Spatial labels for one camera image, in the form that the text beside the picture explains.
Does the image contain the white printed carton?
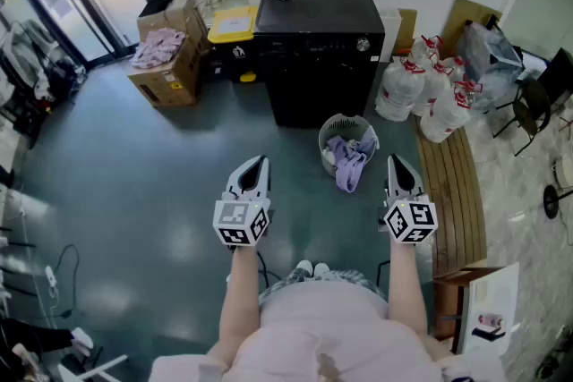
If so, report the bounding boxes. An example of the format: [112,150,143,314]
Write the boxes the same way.
[456,262,520,357]

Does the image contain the person's right forearm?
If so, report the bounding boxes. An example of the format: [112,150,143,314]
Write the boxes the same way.
[387,239,431,335]

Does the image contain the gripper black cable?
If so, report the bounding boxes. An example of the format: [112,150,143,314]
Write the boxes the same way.
[375,259,391,288]
[255,252,270,288]

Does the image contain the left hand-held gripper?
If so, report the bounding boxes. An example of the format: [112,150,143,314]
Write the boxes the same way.
[212,155,273,247]

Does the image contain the small brown cardboard box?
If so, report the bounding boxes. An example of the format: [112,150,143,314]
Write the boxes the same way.
[432,266,502,344]

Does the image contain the person's left forearm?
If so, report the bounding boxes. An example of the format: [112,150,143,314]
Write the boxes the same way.
[218,244,263,355]

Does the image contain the white panel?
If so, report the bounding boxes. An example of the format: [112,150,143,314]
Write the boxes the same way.
[379,7,402,64]

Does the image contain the person's plaid trousers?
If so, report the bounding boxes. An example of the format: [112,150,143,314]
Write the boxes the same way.
[258,267,389,306]

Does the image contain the black flat case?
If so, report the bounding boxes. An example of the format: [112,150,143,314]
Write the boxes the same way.
[138,0,175,18]

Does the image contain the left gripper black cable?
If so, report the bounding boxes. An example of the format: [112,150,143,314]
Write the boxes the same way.
[255,252,270,288]

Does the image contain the black washing machine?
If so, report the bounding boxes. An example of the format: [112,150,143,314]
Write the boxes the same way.
[253,0,386,129]

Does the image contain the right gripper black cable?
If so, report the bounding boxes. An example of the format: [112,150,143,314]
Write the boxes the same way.
[375,259,391,288]

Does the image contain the black chair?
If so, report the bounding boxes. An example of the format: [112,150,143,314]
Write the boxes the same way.
[492,75,552,157]

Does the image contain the clothes rack with garments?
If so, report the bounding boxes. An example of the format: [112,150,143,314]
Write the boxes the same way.
[0,20,89,140]

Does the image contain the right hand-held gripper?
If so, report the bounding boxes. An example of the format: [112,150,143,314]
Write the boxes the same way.
[378,155,439,245]

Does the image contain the white metal frame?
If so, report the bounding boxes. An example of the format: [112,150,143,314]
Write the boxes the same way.
[57,354,130,382]

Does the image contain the pile of pink packets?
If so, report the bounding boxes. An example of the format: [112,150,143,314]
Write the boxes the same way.
[131,27,187,71]

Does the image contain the open brown cardboard box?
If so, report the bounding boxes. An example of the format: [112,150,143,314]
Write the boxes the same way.
[136,0,210,44]

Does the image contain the small cardboard sheet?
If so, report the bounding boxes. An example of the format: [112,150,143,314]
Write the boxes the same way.
[391,8,418,57]

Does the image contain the purple cloth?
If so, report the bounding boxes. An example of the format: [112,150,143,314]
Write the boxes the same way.
[326,133,380,193]

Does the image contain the grey laundry basket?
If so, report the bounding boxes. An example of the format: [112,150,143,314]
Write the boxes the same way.
[318,114,380,179]

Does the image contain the wooden slatted platform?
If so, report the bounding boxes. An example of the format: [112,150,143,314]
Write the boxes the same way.
[415,120,489,278]

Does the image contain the black floor cable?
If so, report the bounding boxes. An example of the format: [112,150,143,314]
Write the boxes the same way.
[39,243,81,319]

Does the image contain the black round-base stand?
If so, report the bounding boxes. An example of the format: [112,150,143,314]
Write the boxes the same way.
[543,156,573,221]

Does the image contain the large brown cardboard box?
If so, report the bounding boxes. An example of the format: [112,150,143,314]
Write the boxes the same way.
[127,29,211,108]

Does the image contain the black bin yellow lid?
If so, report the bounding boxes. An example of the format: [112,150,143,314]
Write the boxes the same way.
[206,5,260,84]

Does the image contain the white power strip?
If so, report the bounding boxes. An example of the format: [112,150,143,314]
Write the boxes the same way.
[44,266,60,300]

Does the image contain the person's pink shirt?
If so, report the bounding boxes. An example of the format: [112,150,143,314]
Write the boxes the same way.
[150,276,511,382]

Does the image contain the white plastic bags red handles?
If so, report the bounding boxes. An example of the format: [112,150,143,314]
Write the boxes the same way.
[374,34,484,144]

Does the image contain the clear plastic bag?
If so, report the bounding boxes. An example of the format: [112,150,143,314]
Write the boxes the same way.
[456,20,525,113]

